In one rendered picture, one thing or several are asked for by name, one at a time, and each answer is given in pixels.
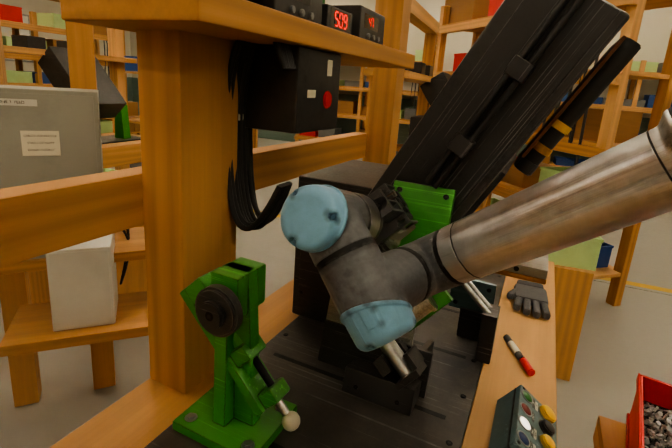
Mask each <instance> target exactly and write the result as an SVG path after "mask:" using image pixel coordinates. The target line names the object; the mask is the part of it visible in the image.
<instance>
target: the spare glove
mask: <svg viewBox="0 0 672 448"><path fill-rule="evenodd" d="M507 298H508V299H514V300H515V301H514V304H513V309H514V310H516V311H519V310H520V309H521V306H522V303H523V311H522V312H523V314H524V315H527V316H528V315H530V313H531V306H532V315H533V317H534V318H537V319H538V318H540V316H541V313H542V317H543V319H546V320H549V319H550V317H551V314H550V311H549V307H548V297H547V291H546V290H545V289H544V287H543V285H542V284H540V283H535V282H530V281H525V280H518V281H517V283H516V284H515V285H514V289H512V290H510V291H509V292H508V293H507ZM540 309H541V311H540Z"/></svg>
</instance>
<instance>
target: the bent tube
mask: <svg viewBox="0 0 672 448"><path fill-rule="evenodd" d="M380 349H381V350H382V351H383V353H384V354H385V356H386V357H387V359H388V360H389V362H390V363H391V364H392V366H393V367H394V369H395V370H396V372H397V373H398V374H399V376H400V377H401V379H402V378H404V377H405V376H407V375H408V374H409V373H410V372H412V371H413V370H412V369H411V368H410V366H409V365H408V363H407V362H406V361H405V359H404V358H403V355H404V352H403V351H402V349H401V348H400V347H399V345H398V344H397V342H396V341H395V340H393V341H392V342H390V343H388V344H386V345H384V346H381V347H380Z"/></svg>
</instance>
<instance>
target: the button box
mask: <svg viewBox="0 0 672 448"><path fill-rule="evenodd" d="M523 391H526V392H528V393H529V395H530V396H531V398H532V402H529V401H528V400H527V399H526V398H525V396H524V394H523ZM522 403H524V404H526V405H527V406H528V407H529V409H530V410H531V415H528V414H527V413H526V412H525V411H524V410H523V408H522ZM540 406H542V404H541V403H540V402H539V401H538V400H537V399H536V398H535V397H534V396H533V395H532V394H531V393H530V392H529V391H528V390H527V389H526V388H525V387H524V386H523V385H519V386H518V387H517V388H516V387H515V389H513V390H512V391H510V392H509V393H507V394H506V395H504V396H503V397H501V398H500V399H498V400H497V404H496V409H495V415H494V420H493V426H492V431H491V437H490V442H489V448H545V447H544V446H543V444H542V442H541V440H540V436H541V435H543V434H547V433H546V432H545V431H544V430H543V428H542V426H541V421H542V420H544V419H545V418H544V416H543V415H542V413H541V411H540ZM521 417H524V418H525V419H526V420H527V421H528V422H529V424H530V430H528V429H526V428H525V427H524V426H523V424H522V422H521V420H520V418H521ZM552 425H553V426H554V428H555V434H554V435H553V436H550V437H551V438H552V440H553V441H554V443H555V448H557V420H556V422H554V423H552ZM520 431H521V432H523V433H524V434H525V435H526V436H527V438H528V440H529V446H527V445H525V444H524V443H523V442H522V440H521V439H520V436H519V432H520ZM547 435H548V434H547Z"/></svg>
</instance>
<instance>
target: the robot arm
mask: <svg viewBox="0 0 672 448"><path fill-rule="evenodd" d="M394 188H395V187H394V186H391V185H388V184H386V183H384V184H383V185H382V186H380V187H379V188H378V189H376V190H375V191H374V192H372V193H371V194H370V195H368V196H365V195H363V194H359V193H355V192H351V191H346V190H342V189H338V188H336V187H334V186H331V185H326V184H322V185H319V184H312V185H305V186H302V187H299V188H298V189H295V190H294V191H293V192H292V193H291V194H290V195H289V196H288V197H287V199H286V200H285V202H284V204H283V207H282V210H281V216H280V223H281V228H282V231H283V234H284V236H285V238H286V239H287V240H288V241H289V242H290V243H291V244H292V245H293V246H295V247H296V248H298V249H300V250H303V251H305V252H309V254H310V257H311V259H312V261H313V263H314V265H315V267H317V269H318V272H319V274H320V276H321V278H322V280H323V282H324V284H325V286H326V288H327V290H328V292H329V294H330V296H331V298H332V300H333V303H334V305H335V307H336V309H337V311H338V313H339V315H340V321H341V323H342V324H343V325H345V327H346V329H347V331H348V332H349V334H350V336H351V338H352V340H353V342H354V344H355V345H356V347H357V348H358V349H359V350H361V351H363V352H369V351H372V350H375V349H377V348H379V347H381V346H384V345H386V344H388V343H390V342H392V341H393V340H395V339H397V338H399V337H401V336H403V335H404V334H406V333H407V332H409V331H411V330H412V329H413V328H414V327H415V326H416V318H415V315H414V313H413V311H412V310H413V307H414V306H416V305H418V304H419V303H421V302H423V301H424V300H426V299H428V298H430V297H432V296H433V295H435V294H438V293H440V292H443V291H445V290H448V289H451V288H454V287H457V286H460V285H462V284H465V283H467V282H470V281H473V280H476V279H479V278H481V277H484V276H487V275H490V274H493V273H496V272H499V271H502V270H504V269H507V268H510V267H513V266H516V265H519V264H522V263H525V262H528V261H530V260H533V259H536V258H539V257H542V256H545V255H548V254H551V253H553V252H556V251H559V250H562V249H565V248H568V247H571V246H574V245H576V244H579V243H582V242H585V241H588V240H591V239H594V238H597V237H599V236H602V235H605V234H608V233H611V232H614V231H617V230H620V229H623V228H625V227H628V226H631V225H634V224H637V223H640V222H643V221H646V220H648V219H651V218H654V217H657V216H660V215H663V214H666V213H669V212H671V211H672V107H671V108H669V109H667V110H665V111H664V112H663V115H662V117H661V119H660V122H659V124H658V125H657V126H656V127H655V128H653V129H651V130H648V131H646V132H644V133H642V134H640V135H638V136H636V137H634V138H632V139H629V140H627V141H625V142H623V143H621V144H619V145H617V146H615V147H612V148H610V149H608V150H606V151H604V152H602V153H600V154H598V155H596V156H593V157H591V158H589V159H587V160H585V161H583V162H581V163H579V164H576V165H574V166H572V167H570V168H568V169H566V170H564V171H562V172H560V173H557V174H555V175H553V176H551V177H549V178H547V179H545V180H543V181H540V182H538V183H536V184H534V185H532V186H530V187H528V188H526V189H524V190H521V191H519V192H517V193H515V194H513V195H511V196H509V197H507V198H504V199H502V200H500V201H498V202H496V203H494V204H492V205H490V206H487V207H485V208H483V209H481V210H479V211H477V212H475V213H473V214H471V215H468V216H466V217H464V218H462V219H460V220H458V221H456V222H454V223H451V224H449V225H447V226H445V227H443V228H441V229H439V230H437V231H434V232H432V233H430V234H428V235H426V236H423V237H420V238H418V239H417V240H415V241H412V242H410V243H407V244H405V245H402V246H399V244H400V242H401V240H402V239H403V238H404V237H406V236H407V235H408V234H409V233H411V232H412V231H413V230H414V229H415V228H416V226H415V224H416V223H418V221H417V220H412V219H413V216H412V214H411V213H410V211H409V210H408V207H407V206H408V205H407V204H406V202H405V201H404V199H403V198H402V196H401V195H400V193H399V192H398V191H395V190H394ZM410 223H411V224H410ZM408 224H410V225H408ZM407 225H408V226H407ZM406 226H407V227H406ZM400 230H401V231H400ZM398 246H399V247H398ZM396 247H397V248H396Z"/></svg>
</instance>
